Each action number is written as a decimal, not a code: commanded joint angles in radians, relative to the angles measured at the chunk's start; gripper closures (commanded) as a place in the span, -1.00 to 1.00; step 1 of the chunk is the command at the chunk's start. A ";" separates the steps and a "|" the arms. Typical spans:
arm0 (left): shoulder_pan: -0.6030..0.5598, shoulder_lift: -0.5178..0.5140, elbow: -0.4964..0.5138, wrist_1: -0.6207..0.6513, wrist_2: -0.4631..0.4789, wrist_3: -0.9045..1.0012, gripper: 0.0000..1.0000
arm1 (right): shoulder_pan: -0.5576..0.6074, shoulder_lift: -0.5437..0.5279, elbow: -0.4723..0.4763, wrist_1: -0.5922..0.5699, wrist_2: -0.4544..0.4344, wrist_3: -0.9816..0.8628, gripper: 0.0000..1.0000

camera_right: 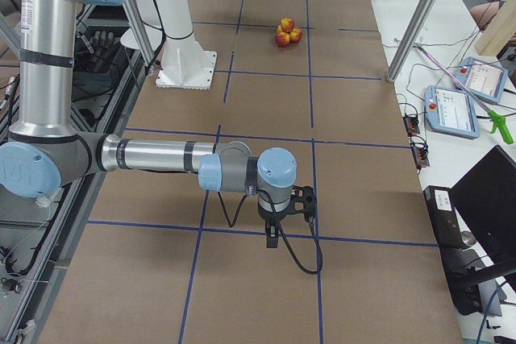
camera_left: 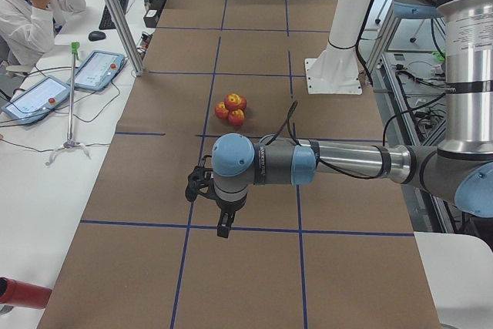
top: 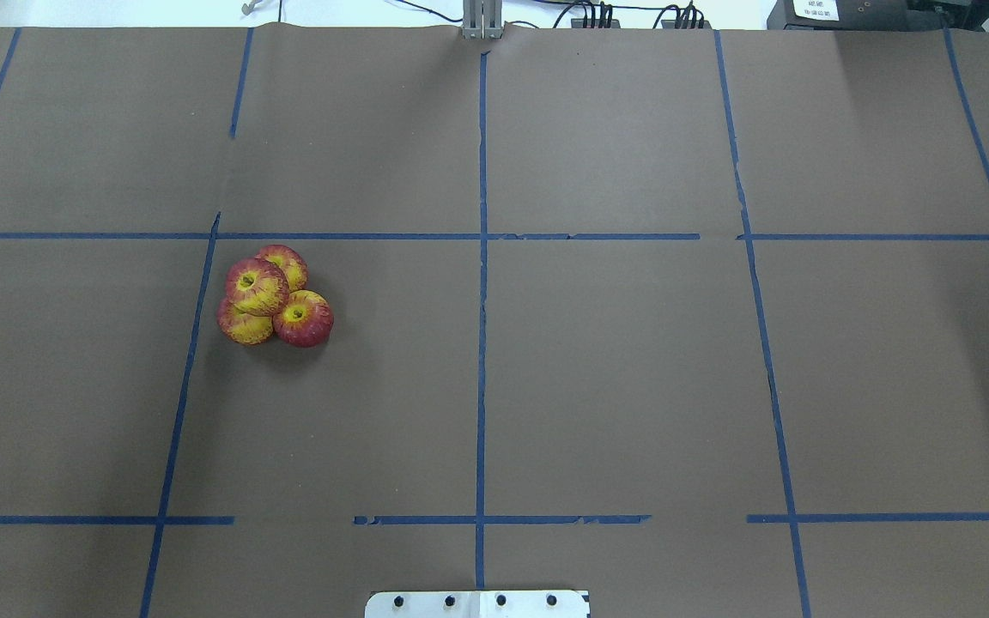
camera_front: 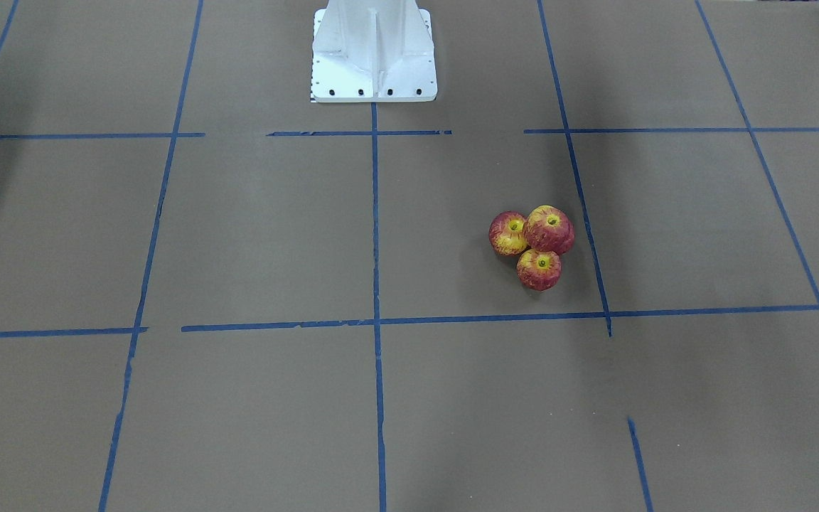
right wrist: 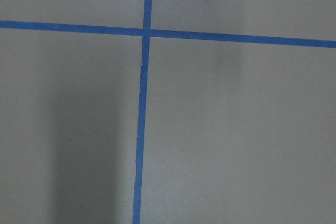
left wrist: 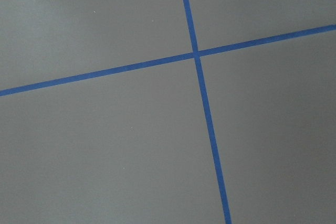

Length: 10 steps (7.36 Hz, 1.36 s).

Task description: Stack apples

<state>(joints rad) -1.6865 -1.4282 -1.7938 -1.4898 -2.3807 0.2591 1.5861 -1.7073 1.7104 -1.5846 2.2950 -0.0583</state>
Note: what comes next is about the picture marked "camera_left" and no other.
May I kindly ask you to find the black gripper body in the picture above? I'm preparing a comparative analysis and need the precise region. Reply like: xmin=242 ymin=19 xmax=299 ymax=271
xmin=216 ymin=196 xmax=247 ymax=216

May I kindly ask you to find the red yellow apple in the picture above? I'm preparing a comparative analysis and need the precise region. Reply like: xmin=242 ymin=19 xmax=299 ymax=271
xmin=214 ymin=102 xmax=230 ymax=120
xmin=228 ymin=109 xmax=246 ymax=127
xmin=223 ymin=93 xmax=243 ymax=111
xmin=239 ymin=96 xmax=247 ymax=110

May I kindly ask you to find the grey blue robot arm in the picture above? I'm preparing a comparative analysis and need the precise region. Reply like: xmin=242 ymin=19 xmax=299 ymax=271
xmin=210 ymin=0 xmax=492 ymax=237

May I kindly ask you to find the red yellow apple front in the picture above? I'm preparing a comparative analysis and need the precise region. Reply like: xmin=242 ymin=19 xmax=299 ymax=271
xmin=228 ymin=109 xmax=246 ymax=127

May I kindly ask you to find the red yellow apple back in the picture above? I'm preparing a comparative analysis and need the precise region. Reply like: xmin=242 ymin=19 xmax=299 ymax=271
xmin=239 ymin=96 xmax=247 ymax=110

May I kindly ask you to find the brown paper table mat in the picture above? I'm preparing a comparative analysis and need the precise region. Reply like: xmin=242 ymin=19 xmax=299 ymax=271
xmin=39 ymin=0 xmax=439 ymax=328

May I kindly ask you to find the far teach pendant tablet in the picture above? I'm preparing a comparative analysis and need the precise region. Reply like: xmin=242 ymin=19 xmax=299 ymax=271
xmin=75 ymin=50 xmax=125 ymax=92

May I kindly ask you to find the teach pendant tablet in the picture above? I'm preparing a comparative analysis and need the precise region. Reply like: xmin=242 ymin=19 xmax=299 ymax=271
xmin=2 ymin=76 xmax=70 ymax=125
xmin=75 ymin=50 xmax=125 ymax=92

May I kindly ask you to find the black device box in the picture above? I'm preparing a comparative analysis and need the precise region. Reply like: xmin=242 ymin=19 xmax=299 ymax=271
xmin=143 ymin=9 xmax=160 ymax=29

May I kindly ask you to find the near teach pendant tablet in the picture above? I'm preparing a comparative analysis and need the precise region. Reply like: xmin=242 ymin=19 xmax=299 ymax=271
xmin=2 ymin=76 xmax=70 ymax=125

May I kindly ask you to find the red cylinder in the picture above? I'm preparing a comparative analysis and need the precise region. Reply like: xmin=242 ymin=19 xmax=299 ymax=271
xmin=1 ymin=277 xmax=52 ymax=309

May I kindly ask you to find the black computer mouse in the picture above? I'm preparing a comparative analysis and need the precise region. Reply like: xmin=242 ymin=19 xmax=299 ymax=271
xmin=88 ymin=31 xmax=106 ymax=42

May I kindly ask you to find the black keyboard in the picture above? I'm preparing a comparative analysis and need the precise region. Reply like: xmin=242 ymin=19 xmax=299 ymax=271
xmin=98 ymin=0 xmax=131 ymax=31

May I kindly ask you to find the metal stand with green clip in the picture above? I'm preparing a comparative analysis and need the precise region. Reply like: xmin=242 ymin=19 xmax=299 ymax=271
xmin=45 ymin=42 xmax=90 ymax=166

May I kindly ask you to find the white chair back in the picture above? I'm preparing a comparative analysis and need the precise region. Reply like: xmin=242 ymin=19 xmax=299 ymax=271
xmin=414 ymin=232 xmax=492 ymax=328

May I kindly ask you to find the seated person in white hoodie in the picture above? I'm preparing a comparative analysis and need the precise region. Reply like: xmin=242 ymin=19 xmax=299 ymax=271
xmin=1 ymin=0 xmax=86 ymax=66

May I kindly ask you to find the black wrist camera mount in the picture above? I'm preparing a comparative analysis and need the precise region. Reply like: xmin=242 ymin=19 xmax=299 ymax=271
xmin=185 ymin=155 xmax=216 ymax=203

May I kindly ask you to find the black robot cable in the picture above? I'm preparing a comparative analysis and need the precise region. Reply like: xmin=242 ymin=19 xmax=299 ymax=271
xmin=269 ymin=99 xmax=386 ymax=180

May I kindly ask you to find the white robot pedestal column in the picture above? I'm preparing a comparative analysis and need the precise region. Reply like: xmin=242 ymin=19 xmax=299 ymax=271
xmin=305 ymin=0 xmax=371 ymax=95

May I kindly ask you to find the aluminium frame post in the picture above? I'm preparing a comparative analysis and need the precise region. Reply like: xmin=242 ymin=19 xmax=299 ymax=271
xmin=104 ymin=0 xmax=144 ymax=76

